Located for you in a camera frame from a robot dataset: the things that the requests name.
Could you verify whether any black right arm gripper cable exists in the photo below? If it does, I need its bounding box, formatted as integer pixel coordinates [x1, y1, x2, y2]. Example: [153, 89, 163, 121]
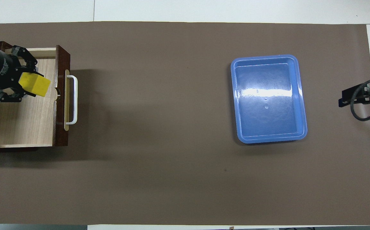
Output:
[350, 78, 370, 121]

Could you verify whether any blue plastic tray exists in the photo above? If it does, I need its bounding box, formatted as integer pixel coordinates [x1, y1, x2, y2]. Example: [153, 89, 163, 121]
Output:
[230, 54, 308, 144]

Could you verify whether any white drawer handle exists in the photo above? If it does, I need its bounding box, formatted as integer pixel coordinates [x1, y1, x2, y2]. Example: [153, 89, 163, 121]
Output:
[64, 75, 78, 125]

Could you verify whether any yellow cube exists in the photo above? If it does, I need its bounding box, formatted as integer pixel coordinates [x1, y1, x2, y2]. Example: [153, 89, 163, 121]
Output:
[18, 72, 51, 97]

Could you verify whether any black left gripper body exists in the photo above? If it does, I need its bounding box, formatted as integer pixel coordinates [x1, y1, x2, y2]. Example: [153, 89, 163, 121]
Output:
[0, 48, 21, 94]

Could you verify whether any brown paper table mat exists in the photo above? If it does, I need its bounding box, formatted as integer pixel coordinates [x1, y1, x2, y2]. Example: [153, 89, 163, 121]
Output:
[0, 21, 370, 226]

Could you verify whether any wooden drawer with dark face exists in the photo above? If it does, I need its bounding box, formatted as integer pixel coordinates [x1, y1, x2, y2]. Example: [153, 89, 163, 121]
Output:
[0, 45, 78, 152]

